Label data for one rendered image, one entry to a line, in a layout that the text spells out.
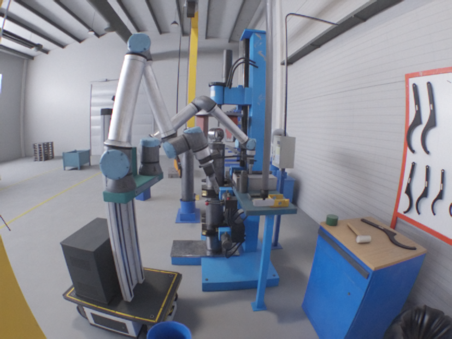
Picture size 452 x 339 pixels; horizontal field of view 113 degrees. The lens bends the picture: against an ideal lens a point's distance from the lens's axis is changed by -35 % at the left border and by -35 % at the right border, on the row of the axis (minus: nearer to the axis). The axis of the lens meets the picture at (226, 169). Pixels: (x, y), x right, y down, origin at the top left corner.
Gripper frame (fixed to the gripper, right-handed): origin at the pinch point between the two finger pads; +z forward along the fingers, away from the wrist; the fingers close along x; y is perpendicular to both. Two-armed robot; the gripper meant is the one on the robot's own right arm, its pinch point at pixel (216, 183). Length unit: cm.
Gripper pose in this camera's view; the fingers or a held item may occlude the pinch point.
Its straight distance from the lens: 128.3
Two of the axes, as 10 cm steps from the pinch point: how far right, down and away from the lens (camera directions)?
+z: 3.6, 8.8, 3.1
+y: -9.3, 3.8, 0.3
